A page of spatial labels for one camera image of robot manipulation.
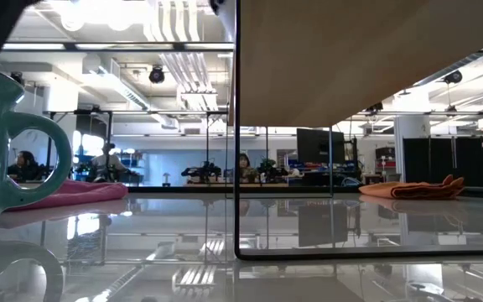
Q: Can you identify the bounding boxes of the person behind robot arms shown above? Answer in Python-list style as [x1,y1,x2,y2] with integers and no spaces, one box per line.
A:
[238,153,260,185]

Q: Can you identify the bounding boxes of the background black robot arms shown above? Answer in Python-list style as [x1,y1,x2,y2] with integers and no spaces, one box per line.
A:
[181,161,223,184]

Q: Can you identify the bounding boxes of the black computer monitor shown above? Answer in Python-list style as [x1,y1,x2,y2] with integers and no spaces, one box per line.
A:
[296,128,346,165]

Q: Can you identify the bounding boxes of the black round ceiling device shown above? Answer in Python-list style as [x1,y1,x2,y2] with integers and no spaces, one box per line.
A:
[443,70,464,86]
[148,65,166,85]

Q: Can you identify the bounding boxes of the wooden tray board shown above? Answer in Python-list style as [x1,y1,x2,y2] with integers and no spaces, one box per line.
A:
[224,0,483,261]

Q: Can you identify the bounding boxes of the person seated at robot rig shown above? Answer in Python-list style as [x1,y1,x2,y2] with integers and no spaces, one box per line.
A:
[89,143,128,184]

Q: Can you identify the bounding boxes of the pink folded cloth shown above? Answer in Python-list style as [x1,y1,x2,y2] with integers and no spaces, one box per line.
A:
[6,179,129,212]

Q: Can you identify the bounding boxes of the orange folded cloth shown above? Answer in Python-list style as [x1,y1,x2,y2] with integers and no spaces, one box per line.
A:
[358,174,465,200]

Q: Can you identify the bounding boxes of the person seated at desk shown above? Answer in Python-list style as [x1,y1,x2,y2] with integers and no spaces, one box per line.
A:
[8,150,44,182]

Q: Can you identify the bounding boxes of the black room partition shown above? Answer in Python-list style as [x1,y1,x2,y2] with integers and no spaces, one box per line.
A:
[402,136,483,188]

